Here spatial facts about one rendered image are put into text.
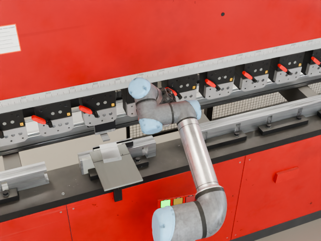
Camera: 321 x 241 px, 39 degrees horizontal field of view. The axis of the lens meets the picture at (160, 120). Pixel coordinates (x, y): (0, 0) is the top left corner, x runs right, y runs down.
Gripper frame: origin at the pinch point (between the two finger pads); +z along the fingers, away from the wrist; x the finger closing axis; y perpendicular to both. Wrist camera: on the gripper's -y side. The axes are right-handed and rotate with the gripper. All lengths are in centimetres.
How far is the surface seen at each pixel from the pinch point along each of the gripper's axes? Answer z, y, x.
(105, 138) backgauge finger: 23.5, -40.8, 11.0
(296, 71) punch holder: 63, 56, 11
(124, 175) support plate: 13.4, -33.6, -12.9
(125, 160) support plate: 18.9, -33.0, -5.2
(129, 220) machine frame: 49, -54, -26
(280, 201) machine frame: 122, 14, -41
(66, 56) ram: -27.2, -23.3, 30.1
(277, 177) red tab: 98, 21, -30
